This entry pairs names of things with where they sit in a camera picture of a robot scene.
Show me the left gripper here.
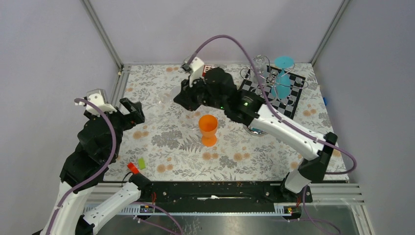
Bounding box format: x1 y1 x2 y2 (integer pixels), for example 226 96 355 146
88 97 146 159

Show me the orange wine glass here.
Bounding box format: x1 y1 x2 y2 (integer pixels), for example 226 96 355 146
198 115 218 147

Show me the clear wine glass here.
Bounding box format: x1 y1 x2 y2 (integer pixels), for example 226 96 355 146
159 86 181 104
251 55 270 85

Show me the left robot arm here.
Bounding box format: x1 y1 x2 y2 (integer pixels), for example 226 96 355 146
37 98 153 235

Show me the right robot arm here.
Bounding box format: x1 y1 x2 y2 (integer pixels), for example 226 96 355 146
173 68 337 202

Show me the chrome wine glass rack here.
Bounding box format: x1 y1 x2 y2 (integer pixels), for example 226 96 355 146
240 63 309 137

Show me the teal wine glass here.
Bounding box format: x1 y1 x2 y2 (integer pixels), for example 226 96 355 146
274 56 294 100

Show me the green small block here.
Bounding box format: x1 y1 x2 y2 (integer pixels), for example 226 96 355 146
138 158 146 170

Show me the red small block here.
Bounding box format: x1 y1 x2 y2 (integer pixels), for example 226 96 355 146
127 162 139 174

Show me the colourful toy brick block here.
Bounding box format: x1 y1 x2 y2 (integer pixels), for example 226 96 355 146
202 65 217 77

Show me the black white chess board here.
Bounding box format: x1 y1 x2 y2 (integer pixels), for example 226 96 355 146
240 68 308 119

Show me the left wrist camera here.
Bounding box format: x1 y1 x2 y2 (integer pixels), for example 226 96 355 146
84 89 117 118

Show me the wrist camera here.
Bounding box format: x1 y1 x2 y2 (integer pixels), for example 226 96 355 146
84 89 117 118
181 57 205 87

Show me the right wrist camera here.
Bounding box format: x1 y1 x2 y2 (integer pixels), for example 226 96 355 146
181 57 205 87

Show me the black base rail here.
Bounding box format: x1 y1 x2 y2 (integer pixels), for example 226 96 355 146
139 181 313 213

